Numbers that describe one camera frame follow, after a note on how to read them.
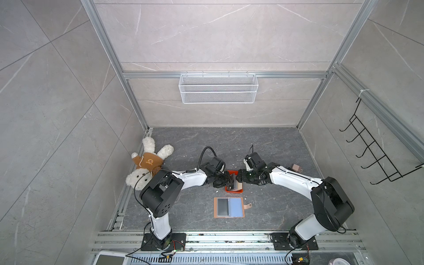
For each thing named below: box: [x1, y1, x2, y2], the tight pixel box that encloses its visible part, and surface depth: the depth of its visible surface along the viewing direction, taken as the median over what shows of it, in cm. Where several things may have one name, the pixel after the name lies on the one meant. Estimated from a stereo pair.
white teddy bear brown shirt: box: [125, 136, 175, 191], surface depth 98 cm
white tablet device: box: [92, 250, 131, 265], surface depth 67 cm
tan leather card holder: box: [213, 197, 253, 219], surface depth 85 cm
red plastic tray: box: [225, 170, 244, 194], surface depth 90 cm
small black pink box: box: [291, 163, 303, 174], surface depth 99 cm
